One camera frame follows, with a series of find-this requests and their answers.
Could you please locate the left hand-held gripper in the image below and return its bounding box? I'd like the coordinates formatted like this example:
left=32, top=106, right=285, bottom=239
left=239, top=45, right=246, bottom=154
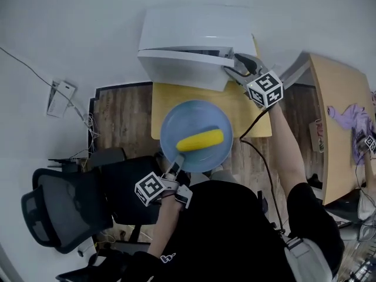
left=134, top=153, right=194, bottom=209

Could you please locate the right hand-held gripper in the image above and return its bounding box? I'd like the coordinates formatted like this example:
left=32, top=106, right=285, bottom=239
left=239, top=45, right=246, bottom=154
left=223, top=53, right=286, bottom=109

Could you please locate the yellow corn cob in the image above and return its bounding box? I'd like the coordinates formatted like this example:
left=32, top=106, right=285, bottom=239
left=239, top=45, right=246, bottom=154
left=175, top=129, right=225, bottom=153

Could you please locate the blue round plate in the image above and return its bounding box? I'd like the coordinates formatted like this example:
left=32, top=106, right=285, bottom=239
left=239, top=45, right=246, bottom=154
left=159, top=99, right=234, bottom=174

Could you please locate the white microwave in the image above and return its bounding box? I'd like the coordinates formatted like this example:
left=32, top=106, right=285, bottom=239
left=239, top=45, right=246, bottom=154
left=137, top=5, right=257, bottom=92

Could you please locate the another person's forearm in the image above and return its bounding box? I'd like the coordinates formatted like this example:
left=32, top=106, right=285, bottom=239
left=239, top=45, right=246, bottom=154
left=362, top=152, right=376, bottom=189

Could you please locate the person's right forearm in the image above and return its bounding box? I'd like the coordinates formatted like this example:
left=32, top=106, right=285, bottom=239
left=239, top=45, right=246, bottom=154
left=268, top=102, right=309, bottom=201

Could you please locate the person's left forearm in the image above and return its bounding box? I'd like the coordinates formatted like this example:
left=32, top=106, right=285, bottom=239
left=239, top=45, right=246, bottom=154
left=146, top=197, right=183, bottom=257

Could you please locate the small yellow wooden table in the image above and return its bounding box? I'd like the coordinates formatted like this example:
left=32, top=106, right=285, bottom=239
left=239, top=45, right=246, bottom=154
left=150, top=33, right=273, bottom=139

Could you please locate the person's black shirt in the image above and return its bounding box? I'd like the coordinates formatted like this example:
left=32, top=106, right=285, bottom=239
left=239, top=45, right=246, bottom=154
left=116, top=181, right=346, bottom=282

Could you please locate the white box with green print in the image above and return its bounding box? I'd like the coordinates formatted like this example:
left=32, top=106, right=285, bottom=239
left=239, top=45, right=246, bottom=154
left=308, top=118, right=325, bottom=153

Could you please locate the black router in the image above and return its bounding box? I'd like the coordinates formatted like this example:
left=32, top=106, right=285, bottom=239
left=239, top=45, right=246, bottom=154
left=48, top=157, right=80, bottom=173

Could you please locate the black mesh office chair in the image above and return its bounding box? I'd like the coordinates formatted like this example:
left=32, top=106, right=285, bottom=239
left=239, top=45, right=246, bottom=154
left=21, top=155, right=166, bottom=255

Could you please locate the light wooden desk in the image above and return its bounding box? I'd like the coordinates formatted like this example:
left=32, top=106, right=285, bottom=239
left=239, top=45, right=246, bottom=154
left=278, top=51, right=376, bottom=207

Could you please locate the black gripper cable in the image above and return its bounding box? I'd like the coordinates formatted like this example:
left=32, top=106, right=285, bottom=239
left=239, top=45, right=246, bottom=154
left=239, top=103, right=286, bottom=235

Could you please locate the tangle of thin wires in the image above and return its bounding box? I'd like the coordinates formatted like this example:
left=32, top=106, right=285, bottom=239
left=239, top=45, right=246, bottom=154
left=69, top=112, right=102, bottom=170

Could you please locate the white wall box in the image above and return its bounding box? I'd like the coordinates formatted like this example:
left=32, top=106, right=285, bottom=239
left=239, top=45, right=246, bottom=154
left=46, top=80, right=78, bottom=119

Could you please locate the grey shoulder strap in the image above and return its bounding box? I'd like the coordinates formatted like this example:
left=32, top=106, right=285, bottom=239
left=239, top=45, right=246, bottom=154
left=281, top=235, right=334, bottom=282

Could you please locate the thin grey wall cable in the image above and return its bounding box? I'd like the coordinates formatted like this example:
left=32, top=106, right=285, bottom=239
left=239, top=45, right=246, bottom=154
left=0, top=46, right=92, bottom=129

